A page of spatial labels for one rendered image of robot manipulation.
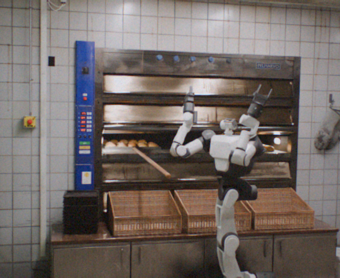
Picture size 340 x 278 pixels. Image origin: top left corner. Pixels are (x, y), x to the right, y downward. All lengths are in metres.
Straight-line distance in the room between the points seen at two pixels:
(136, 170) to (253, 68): 1.44
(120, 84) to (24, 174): 1.13
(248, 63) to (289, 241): 1.64
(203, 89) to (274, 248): 1.52
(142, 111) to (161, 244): 1.19
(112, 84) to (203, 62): 0.86
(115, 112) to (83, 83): 0.38
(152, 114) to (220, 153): 1.01
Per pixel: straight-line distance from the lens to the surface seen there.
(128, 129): 4.13
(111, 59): 4.29
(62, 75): 4.24
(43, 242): 4.38
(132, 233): 3.92
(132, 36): 4.32
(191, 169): 4.44
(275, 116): 4.68
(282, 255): 4.31
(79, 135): 4.21
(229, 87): 4.50
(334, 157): 5.01
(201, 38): 4.45
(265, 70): 4.66
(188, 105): 3.67
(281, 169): 4.75
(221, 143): 3.50
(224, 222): 3.62
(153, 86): 4.31
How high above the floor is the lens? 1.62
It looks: 4 degrees down
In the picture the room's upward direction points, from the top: 1 degrees clockwise
